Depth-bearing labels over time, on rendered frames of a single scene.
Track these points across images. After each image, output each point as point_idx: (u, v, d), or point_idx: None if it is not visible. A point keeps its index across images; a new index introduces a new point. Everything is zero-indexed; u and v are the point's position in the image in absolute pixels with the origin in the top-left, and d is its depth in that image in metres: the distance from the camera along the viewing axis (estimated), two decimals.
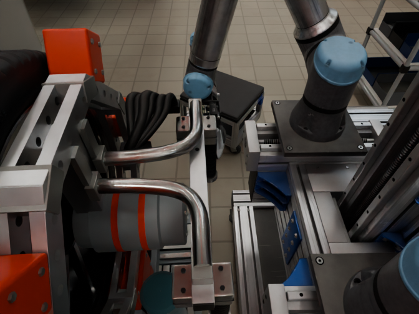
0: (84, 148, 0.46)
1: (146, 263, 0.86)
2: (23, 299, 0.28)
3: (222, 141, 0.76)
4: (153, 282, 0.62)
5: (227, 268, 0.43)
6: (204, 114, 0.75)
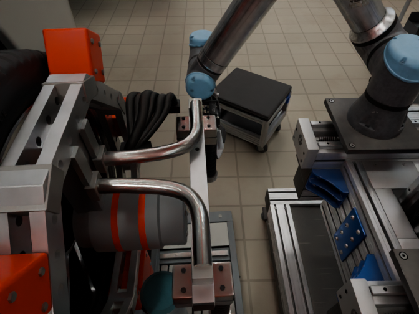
0: (84, 148, 0.46)
1: (146, 263, 0.86)
2: (23, 299, 0.28)
3: (222, 141, 0.76)
4: (153, 281, 0.62)
5: (227, 268, 0.43)
6: (204, 114, 0.75)
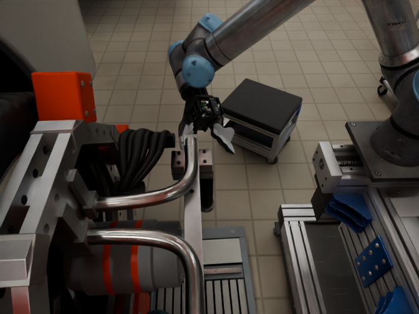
0: (73, 199, 0.45)
1: (143, 292, 0.85)
2: None
3: (224, 134, 0.79)
4: None
5: None
6: (208, 113, 0.72)
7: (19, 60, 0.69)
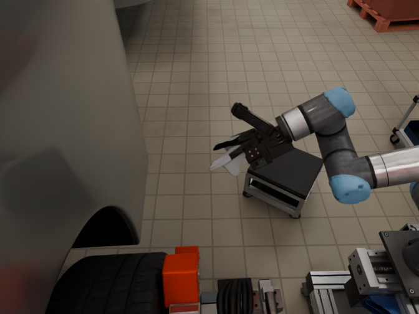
0: None
1: None
2: None
3: None
4: None
5: None
6: None
7: (116, 208, 0.83)
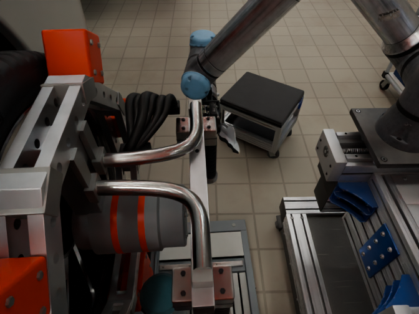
0: (83, 150, 0.46)
1: (146, 265, 0.86)
2: (21, 304, 0.28)
3: (231, 136, 0.77)
4: (153, 284, 0.62)
5: (227, 271, 0.43)
6: (204, 114, 0.75)
7: (15, 41, 0.67)
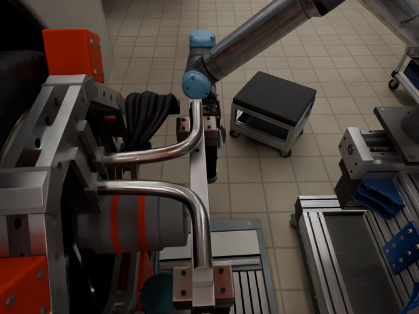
0: (83, 149, 0.46)
1: (146, 265, 0.86)
2: (22, 303, 0.28)
3: (222, 141, 0.76)
4: (153, 283, 0.62)
5: (228, 270, 0.43)
6: (204, 114, 0.75)
7: None
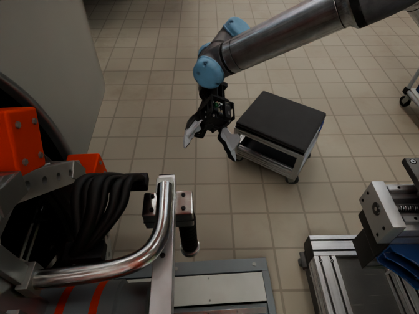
0: None
1: None
2: None
3: (230, 140, 0.79)
4: None
5: None
6: (219, 114, 0.73)
7: (17, 95, 0.55)
